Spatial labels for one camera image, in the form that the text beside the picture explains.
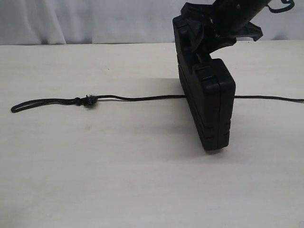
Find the white backdrop curtain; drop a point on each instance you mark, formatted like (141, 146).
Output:
(52, 22)

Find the black plastic carrying case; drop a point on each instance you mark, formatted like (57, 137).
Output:
(208, 86)

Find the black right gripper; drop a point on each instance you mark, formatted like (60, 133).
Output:
(218, 25)

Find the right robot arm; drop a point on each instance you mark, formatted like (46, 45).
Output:
(182, 34)

